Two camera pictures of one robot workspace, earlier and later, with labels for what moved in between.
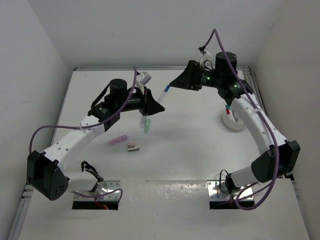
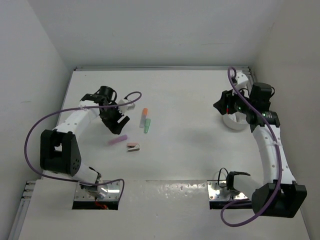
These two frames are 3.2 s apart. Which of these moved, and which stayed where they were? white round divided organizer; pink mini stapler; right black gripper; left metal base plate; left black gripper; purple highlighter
Moved: right black gripper; left black gripper
Stayed: pink mini stapler; white round divided organizer; left metal base plate; purple highlighter
